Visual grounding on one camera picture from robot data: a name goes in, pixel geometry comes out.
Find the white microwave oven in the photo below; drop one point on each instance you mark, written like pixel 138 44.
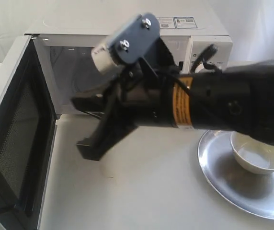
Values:
pixel 64 41

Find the white microwave door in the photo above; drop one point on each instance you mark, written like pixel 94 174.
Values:
pixel 27 130

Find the wrist camera on grey bracket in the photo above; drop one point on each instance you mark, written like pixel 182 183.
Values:
pixel 127 44

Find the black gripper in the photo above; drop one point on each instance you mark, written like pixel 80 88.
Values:
pixel 138 94

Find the cream ceramic bowl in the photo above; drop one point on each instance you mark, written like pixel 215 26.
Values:
pixel 252 155

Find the round steel plate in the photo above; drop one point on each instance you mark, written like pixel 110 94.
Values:
pixel 252 193

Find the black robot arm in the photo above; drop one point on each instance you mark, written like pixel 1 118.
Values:
pixel 237 99

